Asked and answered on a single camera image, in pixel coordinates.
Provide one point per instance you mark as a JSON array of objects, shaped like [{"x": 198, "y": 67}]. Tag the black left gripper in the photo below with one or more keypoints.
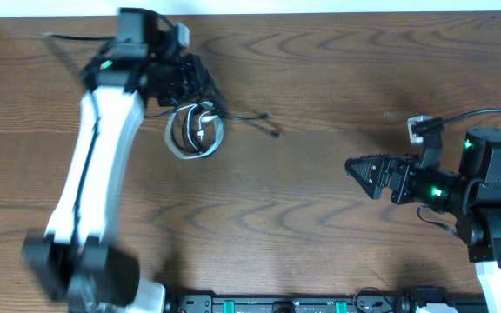
[{"x": 190, "y": 66}]

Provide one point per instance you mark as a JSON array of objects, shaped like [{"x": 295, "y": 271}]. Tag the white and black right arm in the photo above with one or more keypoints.
[{"x": 472, "y": 195}]

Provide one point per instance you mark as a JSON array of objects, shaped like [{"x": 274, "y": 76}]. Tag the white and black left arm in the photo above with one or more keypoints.
[{"x": 77, "y": 260}]

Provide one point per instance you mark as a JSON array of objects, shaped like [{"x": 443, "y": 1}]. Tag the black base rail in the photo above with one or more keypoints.
[{"x": 367, "y": 300}]

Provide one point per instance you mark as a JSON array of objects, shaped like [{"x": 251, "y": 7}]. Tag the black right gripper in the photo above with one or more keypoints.
[{"x": 404, "y": 165}]

